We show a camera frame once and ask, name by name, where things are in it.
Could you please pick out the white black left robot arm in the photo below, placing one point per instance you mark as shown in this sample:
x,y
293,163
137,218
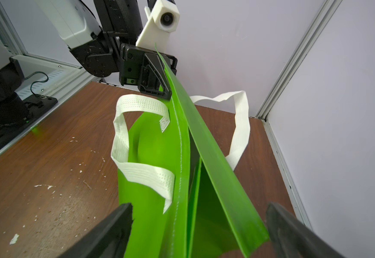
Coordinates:
x,y
57,179

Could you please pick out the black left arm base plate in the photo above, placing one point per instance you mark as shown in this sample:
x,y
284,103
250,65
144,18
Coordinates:
x,y
37,107

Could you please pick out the green insulated delivery bag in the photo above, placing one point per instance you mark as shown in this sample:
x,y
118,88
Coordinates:
x,y
187,201

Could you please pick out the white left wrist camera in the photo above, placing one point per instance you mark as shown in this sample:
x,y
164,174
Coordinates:
x,y
162,20

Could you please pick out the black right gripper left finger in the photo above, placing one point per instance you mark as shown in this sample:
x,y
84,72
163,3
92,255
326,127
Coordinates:
x,y
108,239

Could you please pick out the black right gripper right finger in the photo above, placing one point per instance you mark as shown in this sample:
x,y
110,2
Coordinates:
x,y
291,239

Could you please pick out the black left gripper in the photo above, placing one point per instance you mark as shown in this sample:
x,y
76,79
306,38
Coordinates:
x,y
144,68

